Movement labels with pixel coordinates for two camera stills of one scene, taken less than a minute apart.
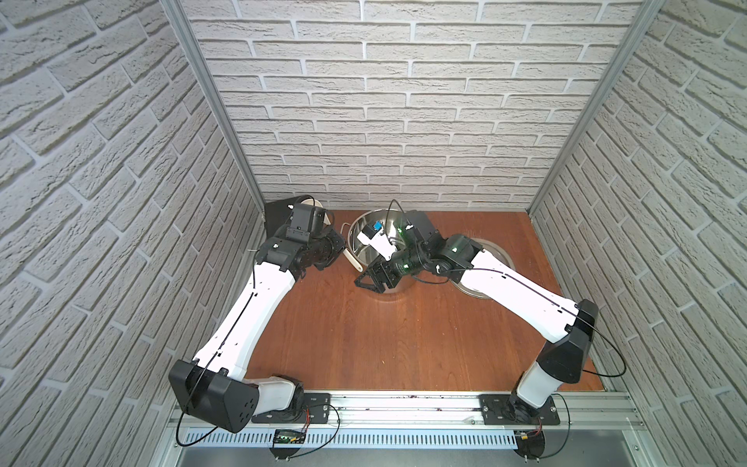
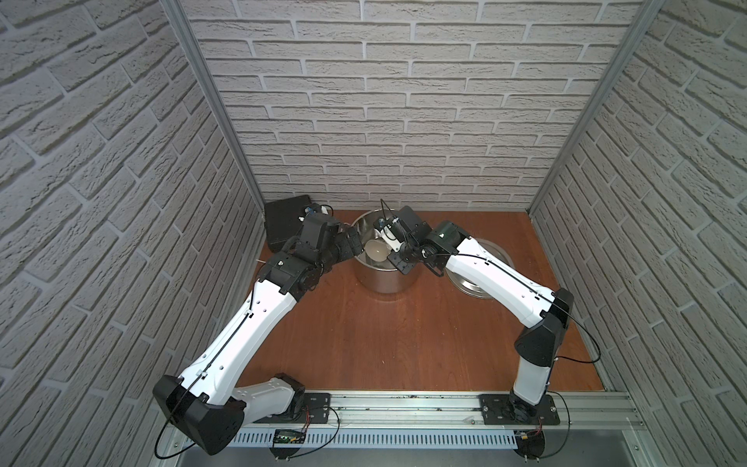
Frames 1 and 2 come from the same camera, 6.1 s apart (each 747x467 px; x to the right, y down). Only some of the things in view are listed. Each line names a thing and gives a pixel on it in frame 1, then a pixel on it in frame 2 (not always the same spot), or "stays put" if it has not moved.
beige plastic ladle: [353, 260] -> [376, 250]
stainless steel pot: [385, 219] stays put
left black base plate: [315, 410] stays put
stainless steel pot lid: [494, 250] stays put
